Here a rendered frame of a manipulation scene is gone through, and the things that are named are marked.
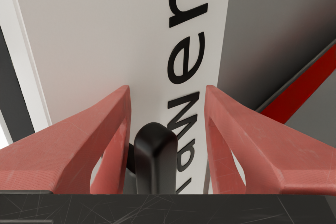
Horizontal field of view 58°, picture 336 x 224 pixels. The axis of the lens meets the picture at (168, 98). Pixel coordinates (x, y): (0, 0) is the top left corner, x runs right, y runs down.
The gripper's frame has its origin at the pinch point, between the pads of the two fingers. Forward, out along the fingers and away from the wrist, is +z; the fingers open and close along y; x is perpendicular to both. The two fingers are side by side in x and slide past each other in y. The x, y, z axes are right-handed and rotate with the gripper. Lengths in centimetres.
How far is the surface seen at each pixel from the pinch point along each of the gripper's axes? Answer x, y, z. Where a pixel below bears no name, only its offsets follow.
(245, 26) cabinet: 4.1, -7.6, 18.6
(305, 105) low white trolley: 14.4, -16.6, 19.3
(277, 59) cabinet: 12.2, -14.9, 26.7
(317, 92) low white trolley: 14.5, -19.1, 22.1
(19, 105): 1.5, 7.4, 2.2
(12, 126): 2.4, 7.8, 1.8
